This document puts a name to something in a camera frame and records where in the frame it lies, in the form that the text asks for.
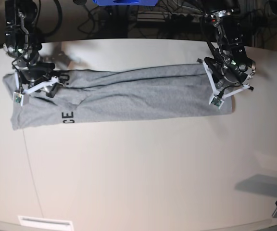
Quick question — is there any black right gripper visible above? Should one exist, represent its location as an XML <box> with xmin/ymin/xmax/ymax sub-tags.
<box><xmin>14</xmin><ymin>60</ymin><xmax>59</xmax><ymax>98</ymax></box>

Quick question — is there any blue plastic box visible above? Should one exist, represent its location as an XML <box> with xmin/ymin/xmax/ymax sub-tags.
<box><xmin>93</xmin><ymin>0</ymin><xmax>158</xmax><ymax>6</ymax></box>

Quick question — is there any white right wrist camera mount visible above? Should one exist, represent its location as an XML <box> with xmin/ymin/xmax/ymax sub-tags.
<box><xmin>13</xmin><ymin>71</ymin><xmax>69</xmax><ymax>107</ymax></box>

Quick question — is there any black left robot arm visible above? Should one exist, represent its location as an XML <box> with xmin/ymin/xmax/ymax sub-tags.
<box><xmin>201</xmin><ymin>0</ymin><xmax>256</xmax><ymax>89</ymax></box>

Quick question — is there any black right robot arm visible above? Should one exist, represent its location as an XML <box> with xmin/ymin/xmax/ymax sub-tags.
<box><xmin>3</xmin><ymin>0</ymin><xmax>65</xmax><ymax>98</ymax></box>

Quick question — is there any grey T-shirt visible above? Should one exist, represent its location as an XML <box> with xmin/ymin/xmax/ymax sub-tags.
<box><xmin>11</xmin><ymin>64</ymin><xmax>233</xmax><ymax>130</ymax></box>

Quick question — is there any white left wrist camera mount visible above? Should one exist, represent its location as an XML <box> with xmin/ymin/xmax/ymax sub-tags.
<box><xmin>197</xmin><ymin>59</ymin><xmax>253</xmax><ymax>109</ymax></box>

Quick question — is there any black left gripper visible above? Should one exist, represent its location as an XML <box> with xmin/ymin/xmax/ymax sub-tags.
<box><xmin>203</xmin><ymin>57</ymin><xmax>256</xmax><ymax>89</ymax></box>

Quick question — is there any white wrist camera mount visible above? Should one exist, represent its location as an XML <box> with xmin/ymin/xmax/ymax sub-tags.
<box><xmin>197</xmin><ymin>59</ymin><xmax>253</xmax><ymax>109</ymax></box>
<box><xmin>13</xmin><ymin>71</ymin><xmax>69</xmax><ymax>107</ymax></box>

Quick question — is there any white power strip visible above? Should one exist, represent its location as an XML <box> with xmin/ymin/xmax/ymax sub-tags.
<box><xmin>162</xmin><ymin>13</ymin><xmax>224</xmax><ymax>24</ymax></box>

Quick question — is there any white label strip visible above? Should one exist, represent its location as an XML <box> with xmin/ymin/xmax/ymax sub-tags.
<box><xmin>18</xmin><ymin>216</ymin><xmax>74</xmax><ymax>231</ymax></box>

